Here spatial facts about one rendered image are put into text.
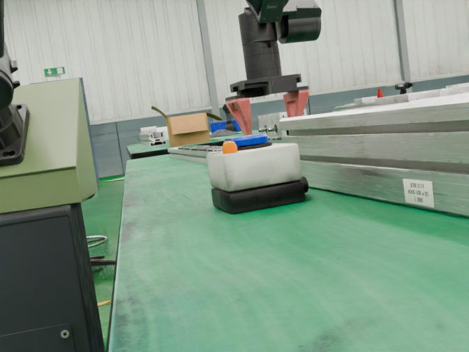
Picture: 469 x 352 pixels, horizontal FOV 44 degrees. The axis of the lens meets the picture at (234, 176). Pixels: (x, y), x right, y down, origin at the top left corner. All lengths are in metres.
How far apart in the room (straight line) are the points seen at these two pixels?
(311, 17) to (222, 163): 0.44
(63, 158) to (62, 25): 11.14
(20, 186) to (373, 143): 0.57
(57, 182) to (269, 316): 0.67
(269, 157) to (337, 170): 0.08
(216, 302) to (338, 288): 0.06
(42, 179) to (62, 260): 0.13
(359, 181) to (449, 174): 0.14
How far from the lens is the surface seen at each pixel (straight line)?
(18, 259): 0.90
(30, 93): 1.05
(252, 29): 0.92
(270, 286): 0.32
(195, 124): 2.94
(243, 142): 0.59
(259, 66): 0.91
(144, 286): 0.36
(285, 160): 0.58
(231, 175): 0.56
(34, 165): 0.93
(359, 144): 0.56
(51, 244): 0.89
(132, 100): 11.77
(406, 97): 0.84
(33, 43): 12.01
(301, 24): 0.94
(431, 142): 0.46
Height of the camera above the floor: 0.87
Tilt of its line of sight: 5 degrees down
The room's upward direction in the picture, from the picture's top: 8 degrees counter-clockwise
